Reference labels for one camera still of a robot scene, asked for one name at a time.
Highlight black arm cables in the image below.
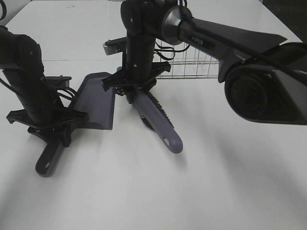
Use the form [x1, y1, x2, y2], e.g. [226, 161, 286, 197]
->
[54, 86, 79, 103]
[153, 40, 192, 60]

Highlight pile of coffee beans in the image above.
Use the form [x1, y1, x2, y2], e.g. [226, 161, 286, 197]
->
[116, 87, 126, 96]

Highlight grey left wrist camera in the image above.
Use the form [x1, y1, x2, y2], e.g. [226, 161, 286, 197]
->
[46, 75, 72, 88]

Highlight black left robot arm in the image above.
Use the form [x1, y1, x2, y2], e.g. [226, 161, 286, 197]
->
[0, 26, 88, 147]

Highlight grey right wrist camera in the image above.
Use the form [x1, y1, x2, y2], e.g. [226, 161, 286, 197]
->
[103, 37, 127, 56]

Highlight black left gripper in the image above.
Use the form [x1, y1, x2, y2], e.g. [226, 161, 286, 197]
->
[6, 71, 86, 147]

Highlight chrome wire plate rack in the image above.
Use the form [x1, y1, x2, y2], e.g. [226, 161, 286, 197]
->
[153, 40, 219, 79]

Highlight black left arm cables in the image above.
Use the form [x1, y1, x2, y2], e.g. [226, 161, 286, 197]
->
[54, 86, 79, 103]

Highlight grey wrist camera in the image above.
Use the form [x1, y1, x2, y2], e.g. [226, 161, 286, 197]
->
[103, 37, 127, 56]
[46, 75, 72, 88]

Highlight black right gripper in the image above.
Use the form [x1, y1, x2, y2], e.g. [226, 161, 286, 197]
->
[102, 34, 171, 104]

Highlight grey hand brush black bristles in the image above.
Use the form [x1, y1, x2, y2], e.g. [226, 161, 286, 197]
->
[131, 89, 183, 153]

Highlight grey plastic dustpan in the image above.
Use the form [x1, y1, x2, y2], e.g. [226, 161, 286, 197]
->
[32, 72, 115, 177]

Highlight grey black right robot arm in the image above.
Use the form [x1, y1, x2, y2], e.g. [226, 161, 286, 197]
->
[102, 0, 307, 125]

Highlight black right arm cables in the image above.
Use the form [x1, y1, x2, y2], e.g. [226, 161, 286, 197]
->
[153, 40, 192, 60]

